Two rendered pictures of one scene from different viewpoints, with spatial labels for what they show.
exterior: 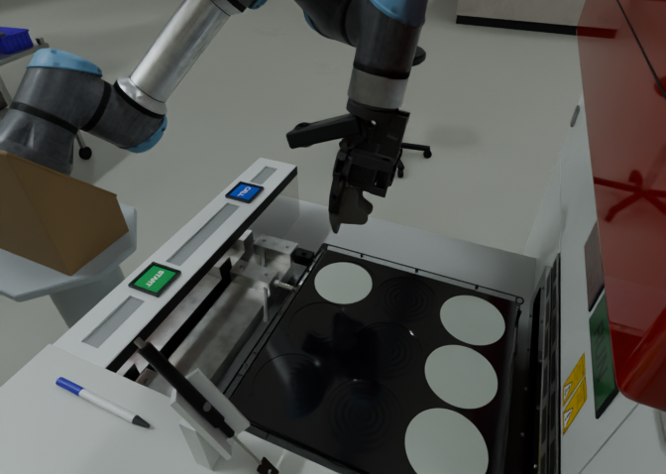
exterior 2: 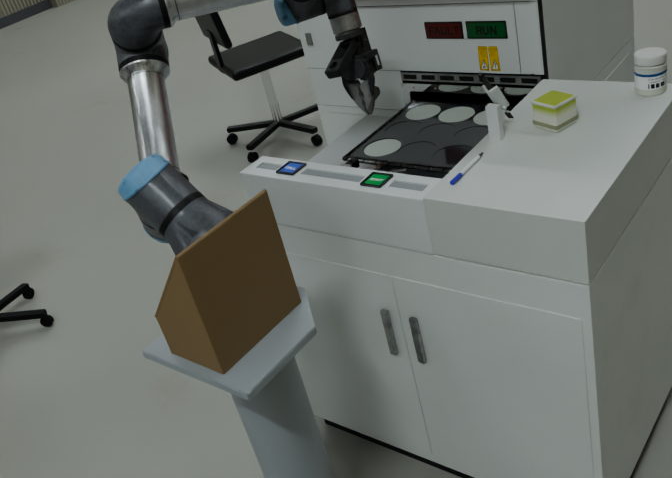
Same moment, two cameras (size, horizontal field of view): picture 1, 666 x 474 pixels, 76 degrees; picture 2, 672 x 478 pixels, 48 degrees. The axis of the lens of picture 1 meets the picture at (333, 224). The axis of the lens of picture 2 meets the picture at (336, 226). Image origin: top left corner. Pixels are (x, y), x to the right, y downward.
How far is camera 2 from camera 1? 176 cm
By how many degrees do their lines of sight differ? 56
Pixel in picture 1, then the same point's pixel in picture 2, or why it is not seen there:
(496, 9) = not seen: outside the picture
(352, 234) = not seen: hidden behind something
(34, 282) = (299, 321)
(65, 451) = (491, 171)
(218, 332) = not seen: hidden behind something
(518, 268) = (372, 120)
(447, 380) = (458, 117)
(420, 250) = (342, 150)
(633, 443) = (523, 16)
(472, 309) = (417, 112)
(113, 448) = (491, 160)
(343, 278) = (379, 147)
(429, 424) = (481, 120)
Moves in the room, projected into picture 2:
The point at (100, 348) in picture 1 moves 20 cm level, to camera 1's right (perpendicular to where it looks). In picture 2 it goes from (429, 183) to (440, 142)
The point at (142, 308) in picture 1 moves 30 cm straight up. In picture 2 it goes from (401, 179) to (375, 52)
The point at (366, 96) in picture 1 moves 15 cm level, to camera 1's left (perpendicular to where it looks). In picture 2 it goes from (357, 23) to (343, 44)
